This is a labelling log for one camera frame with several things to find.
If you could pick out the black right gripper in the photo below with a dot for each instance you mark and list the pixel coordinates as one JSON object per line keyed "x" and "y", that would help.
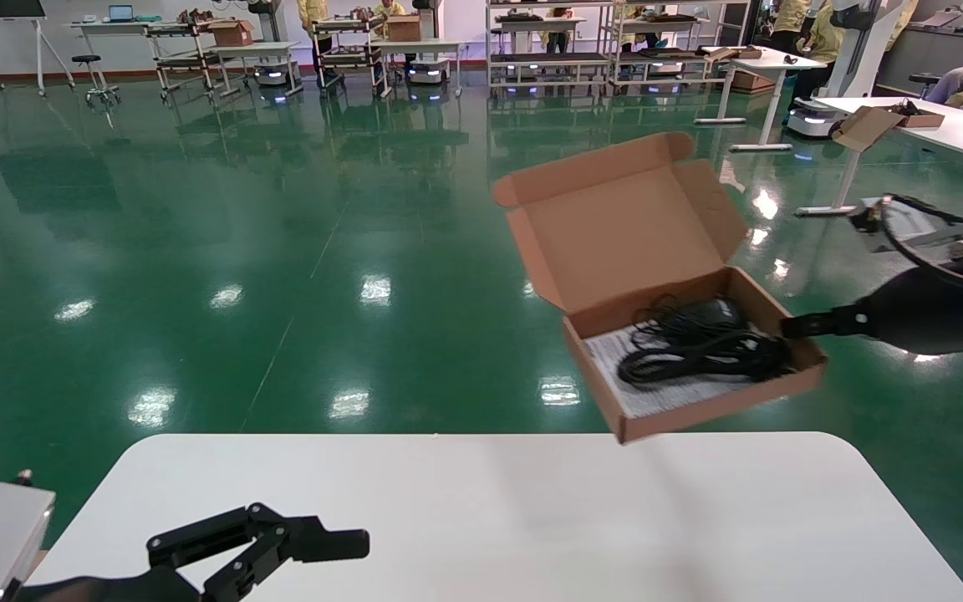
{"x": 924, "y": 313}

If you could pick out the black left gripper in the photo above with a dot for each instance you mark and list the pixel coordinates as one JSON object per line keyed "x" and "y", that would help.
{"x": 130, "y": 589}

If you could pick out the cardboard storage box with lid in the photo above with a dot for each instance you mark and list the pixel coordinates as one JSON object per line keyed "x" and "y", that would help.
{"x": 632, "y": 234}

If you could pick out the open cardboard box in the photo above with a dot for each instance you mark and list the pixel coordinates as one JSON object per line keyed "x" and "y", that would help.
{"x": 866, "y": 125}

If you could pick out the black computer mouse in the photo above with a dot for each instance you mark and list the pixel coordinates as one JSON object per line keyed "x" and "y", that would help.
{"x": 715, "y": 313}

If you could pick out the printed paper manual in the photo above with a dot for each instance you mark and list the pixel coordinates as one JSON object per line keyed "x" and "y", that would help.
{"x": 657, "y": 397}

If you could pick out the white wheeled robot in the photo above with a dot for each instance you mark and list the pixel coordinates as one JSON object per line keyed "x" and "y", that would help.
{"x": 271, "y": 75}
{"x": 427, "y": 73}
{"x": 858, "y": 50}

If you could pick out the metal shelving unit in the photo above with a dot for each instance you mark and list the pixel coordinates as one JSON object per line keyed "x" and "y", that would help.
{"x": 674, "y": 54}
{"x": 548, "y": 58}

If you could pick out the metal wheeled cart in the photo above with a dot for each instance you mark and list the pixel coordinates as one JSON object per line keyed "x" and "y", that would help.
{"x": 348, "y": 58}
{"x": 185, "y": 58}

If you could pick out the black stool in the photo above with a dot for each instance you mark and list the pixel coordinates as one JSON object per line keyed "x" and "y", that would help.
{"x": 87, "y": 59}

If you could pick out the white desk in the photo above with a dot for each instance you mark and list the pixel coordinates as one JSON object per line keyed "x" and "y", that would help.
{"x": 114, "y": 27}

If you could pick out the open laptop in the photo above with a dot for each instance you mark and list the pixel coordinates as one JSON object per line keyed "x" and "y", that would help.
{"x": 121, "y": 13}

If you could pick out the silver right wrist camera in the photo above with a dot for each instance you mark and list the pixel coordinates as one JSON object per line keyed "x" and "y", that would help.
{"x": 920, "y": 226}

